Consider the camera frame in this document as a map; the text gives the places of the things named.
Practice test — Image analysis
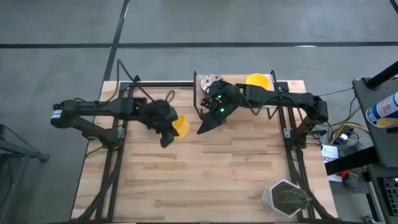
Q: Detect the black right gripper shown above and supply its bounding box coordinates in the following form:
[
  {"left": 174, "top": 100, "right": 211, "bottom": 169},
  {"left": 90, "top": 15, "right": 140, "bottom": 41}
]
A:
[{"left": 197, "top": 81, "right": 242, "bottom": 135}]

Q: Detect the grey cart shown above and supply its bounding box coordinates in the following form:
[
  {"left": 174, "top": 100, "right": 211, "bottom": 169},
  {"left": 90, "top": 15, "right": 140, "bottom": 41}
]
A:
[{"left": 351, "top": 77, "right": 398, "bottom": 169}]

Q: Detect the green cactus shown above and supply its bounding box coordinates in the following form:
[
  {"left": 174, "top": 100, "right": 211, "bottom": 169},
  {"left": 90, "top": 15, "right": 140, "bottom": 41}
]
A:
[{"left": 279, "top": 186, "right": 313, "bottom": 212}]

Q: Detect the white dotted mini bowl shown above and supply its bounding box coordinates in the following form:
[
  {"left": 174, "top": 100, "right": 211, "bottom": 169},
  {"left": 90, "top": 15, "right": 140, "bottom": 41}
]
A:
[{"left": 200, "top": 73, "right": 224, "bottom": 93}]

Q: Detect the black pole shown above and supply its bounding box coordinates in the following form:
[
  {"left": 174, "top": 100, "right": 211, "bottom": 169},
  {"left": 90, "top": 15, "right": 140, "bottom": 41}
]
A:
[{"left": 364, "top": 60, "right": 398, "bottom": 90}]

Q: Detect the thin black cable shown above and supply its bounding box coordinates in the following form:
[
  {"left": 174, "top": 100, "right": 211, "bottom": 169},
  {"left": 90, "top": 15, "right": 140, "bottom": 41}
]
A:
[{"left": 318, "top": 86, "right": 355, "bottom": 98}]

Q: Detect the yellow cable bundle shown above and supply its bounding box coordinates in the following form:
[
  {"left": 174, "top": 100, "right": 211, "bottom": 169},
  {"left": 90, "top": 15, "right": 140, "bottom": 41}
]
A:
[{"left": 331, "top": 122, "right": 363, "bottom": 142}]

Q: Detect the black metal table frame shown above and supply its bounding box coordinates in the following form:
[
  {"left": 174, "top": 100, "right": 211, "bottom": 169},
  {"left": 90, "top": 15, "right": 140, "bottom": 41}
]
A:
[{"left": 73, "top": 74, "right": 338, "bottom": 223}]

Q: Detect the grey metal stand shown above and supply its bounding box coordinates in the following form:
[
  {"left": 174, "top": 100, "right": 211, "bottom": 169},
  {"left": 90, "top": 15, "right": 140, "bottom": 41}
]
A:
[{"left": 0, "top": 123, "right": 50, "bottom": 224}]

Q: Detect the small grey item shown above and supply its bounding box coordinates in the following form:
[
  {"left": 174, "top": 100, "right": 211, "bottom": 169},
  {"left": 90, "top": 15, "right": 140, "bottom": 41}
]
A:
[{"left": 343, "top": 172, "right": 358, "bottom": 190}]

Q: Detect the wooden shelf with black legs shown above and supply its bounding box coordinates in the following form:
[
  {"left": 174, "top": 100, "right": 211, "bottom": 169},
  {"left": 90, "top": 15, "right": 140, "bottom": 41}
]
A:
[{"left": 193, "top": 70, "right": 282, "bottom": 121}]

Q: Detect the grey box with teal keys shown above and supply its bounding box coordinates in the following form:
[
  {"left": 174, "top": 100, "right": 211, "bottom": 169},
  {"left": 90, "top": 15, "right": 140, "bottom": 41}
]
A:
[{"left": 366, "top": 164, "right": 398, "bottom": 224}]

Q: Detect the white blue yellow canister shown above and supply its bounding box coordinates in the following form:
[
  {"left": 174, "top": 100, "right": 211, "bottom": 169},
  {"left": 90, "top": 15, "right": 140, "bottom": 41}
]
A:
[{"left": 365, "top": 91, "right": 398, "bottom": 129}]

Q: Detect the black cart beam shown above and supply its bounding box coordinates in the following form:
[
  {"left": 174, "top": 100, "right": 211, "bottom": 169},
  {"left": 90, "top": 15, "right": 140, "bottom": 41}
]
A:
[{"left": 325, "top": 146, "right": 382, "bottom": 177}]

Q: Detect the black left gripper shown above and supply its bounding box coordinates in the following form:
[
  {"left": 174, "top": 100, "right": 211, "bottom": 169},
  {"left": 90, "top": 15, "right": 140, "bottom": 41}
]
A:
[{"left": 145, "top": 99, "right": 181, "bottom": 149}]

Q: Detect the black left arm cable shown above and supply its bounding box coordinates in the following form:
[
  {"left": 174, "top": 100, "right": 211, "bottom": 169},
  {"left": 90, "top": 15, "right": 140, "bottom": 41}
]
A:
[{"left": 115, "top": 58, "right": 177, "bottom": 105}]

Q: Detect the yellow mini bowl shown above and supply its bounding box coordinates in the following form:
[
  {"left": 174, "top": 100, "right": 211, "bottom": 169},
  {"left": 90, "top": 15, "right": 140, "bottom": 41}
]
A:
[
  {"left": 172, "top": 114, "right": 191, "bottom": 140},
  {"left": 245, "top": 73, "right": 272, "bottom": 91}
]

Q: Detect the white paper sheet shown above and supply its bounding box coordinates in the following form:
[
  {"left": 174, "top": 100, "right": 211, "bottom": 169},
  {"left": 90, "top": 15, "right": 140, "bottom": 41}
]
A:
[{"left": 319, "top": 143, "right": 343, "bottom": 183}]

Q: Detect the white hexagonal plant pot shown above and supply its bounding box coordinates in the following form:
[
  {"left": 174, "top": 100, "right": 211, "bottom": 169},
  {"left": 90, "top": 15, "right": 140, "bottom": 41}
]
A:
[{"left": 261, "top": 179, "right": 312, "bottom": 218}]

